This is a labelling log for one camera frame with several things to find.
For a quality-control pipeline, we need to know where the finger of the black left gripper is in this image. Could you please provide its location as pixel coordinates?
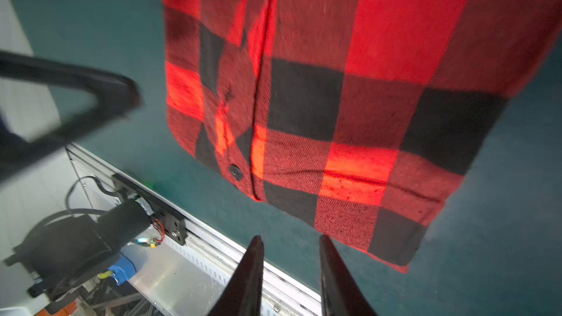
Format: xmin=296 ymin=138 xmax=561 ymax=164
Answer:
xmin=1 ymin=51 xmax=141 ymax=180

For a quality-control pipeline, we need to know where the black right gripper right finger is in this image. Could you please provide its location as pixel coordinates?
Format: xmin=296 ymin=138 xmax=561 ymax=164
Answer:
xmin=319 ymin=235 xmax=377 ymax=316

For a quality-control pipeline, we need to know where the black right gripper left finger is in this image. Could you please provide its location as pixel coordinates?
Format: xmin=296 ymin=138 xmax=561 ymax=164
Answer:
xmin=208 ymin=236 xmax=264 ymax=316

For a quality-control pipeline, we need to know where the red black plaid shirt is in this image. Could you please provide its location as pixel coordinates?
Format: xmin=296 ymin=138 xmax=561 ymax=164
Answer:
xmin=162 ymin=0 xmax=561 ymax=273

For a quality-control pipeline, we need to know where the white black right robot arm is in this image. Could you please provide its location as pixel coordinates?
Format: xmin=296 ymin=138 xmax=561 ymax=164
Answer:
xmin=4 ymin=200 xmax=376 ymax=315

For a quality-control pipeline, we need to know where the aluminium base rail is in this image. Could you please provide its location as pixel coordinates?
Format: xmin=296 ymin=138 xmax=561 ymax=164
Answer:
xmin=65 ymin=142 xmax=323 ymax=316

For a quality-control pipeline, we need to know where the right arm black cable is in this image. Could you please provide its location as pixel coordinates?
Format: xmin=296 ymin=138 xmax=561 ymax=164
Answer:
xmin=25 ymin=175 xmax=119 ymax=238

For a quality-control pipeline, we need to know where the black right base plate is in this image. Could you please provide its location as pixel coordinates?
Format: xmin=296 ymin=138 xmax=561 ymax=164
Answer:
xmin=111 ymin=174 xmax=187 ymax=246

